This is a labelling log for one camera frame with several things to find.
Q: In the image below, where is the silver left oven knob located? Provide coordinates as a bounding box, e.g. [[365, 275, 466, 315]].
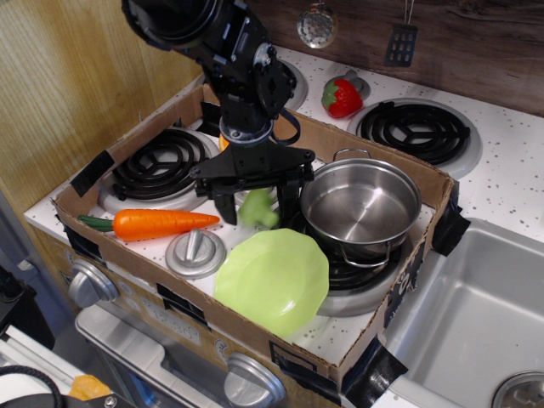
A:
[[68, 259, 119, 309]]

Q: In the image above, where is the yellow sponge piece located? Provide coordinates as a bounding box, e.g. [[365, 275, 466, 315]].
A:
[[68, 374, 111, 401]]

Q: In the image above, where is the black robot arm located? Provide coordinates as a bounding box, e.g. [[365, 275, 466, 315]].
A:
[[122, 1, 315, 224]]

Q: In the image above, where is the brown cardboard fence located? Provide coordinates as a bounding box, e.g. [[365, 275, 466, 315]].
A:
[[54, 85, 460, 407]]

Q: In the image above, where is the red toy strawberry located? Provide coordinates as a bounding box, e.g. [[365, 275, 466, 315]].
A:
[[321, 79, 363, 119]]

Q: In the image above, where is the silver middle stove knob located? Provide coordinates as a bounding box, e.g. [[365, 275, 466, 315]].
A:
[[234, 187, 278, 207]]

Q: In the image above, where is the green toy broccoli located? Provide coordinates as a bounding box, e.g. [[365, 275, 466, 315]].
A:
[[238, 189, 280, 229]]

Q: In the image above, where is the black cable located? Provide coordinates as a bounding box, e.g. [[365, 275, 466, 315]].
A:
[[0, 365, 65, 408]]

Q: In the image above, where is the stainless steel pot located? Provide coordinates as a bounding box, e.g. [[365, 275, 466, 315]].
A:
[[300, 148, 422, 269]]

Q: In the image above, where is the light green plastic plate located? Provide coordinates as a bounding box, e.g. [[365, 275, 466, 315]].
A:
[[213, 229, 329, 338]]

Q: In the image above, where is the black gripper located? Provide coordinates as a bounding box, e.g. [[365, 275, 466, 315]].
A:
[[190, 139, 315, 225]]

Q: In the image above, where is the orange toy carrot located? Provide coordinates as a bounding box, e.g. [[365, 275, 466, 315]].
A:
[[77, 209, 220, 242]]

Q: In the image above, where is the silver oven door handle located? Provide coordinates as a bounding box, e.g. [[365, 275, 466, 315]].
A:
[[76, 306, 183, 395]]

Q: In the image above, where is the front right stove burner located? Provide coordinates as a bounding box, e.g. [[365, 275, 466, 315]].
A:
[[286, 211, 414, 317]]

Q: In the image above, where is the silver sink drain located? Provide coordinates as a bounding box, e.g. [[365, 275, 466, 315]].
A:
[[490, 371, 543, 408]]

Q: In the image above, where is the back right stove burner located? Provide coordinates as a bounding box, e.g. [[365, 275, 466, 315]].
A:
[[347, 98, 483, 179]]

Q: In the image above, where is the silver front stove knob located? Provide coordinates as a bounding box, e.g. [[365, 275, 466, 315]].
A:
[[165, 229, 226, 280]]

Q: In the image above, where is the silver oven knob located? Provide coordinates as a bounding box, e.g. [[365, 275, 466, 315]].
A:
[[68, 259, 119, 309], [224, 353, 286, 408]]

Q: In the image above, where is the orange toy half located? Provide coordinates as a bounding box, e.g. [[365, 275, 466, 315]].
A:
[[218, 134, 230, 152]]

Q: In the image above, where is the front left stove burner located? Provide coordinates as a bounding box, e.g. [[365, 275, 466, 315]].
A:
[[99, 127, 219, 214]]

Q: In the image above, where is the silver right oven knob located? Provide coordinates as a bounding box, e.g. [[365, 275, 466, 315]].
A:
[[224, 353, 286, 408]]

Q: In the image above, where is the grey toy sink basin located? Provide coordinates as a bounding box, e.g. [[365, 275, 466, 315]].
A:
[[379, 219, 543, 407]]

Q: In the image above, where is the silver stove knob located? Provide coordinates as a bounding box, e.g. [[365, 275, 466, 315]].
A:
[[234, 187, 278, 207], [165, 229, 226, 280], [343, 70, 371, 100]]

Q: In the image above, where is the stove burner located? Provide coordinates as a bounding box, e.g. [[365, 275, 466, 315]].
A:
[[281, 59, 309, 111], [99, 127, 219, 214], [286, 211, 414, 317], [347, 98, 483, 179]]

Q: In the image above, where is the back left stove burner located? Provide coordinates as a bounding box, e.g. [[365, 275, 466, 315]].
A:
[[281, 59, 309, 111]]

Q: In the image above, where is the silver back stove knob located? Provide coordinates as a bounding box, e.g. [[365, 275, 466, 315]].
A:
[[343, 70, 371, 100]]

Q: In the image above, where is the hanging silver strainer ladle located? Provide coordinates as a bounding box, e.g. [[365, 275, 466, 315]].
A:
[[297, 1, 338, 49]]

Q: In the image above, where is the hanging silver slotted spatula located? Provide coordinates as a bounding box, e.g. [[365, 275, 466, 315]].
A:
[[383, 0, 418, 68]]

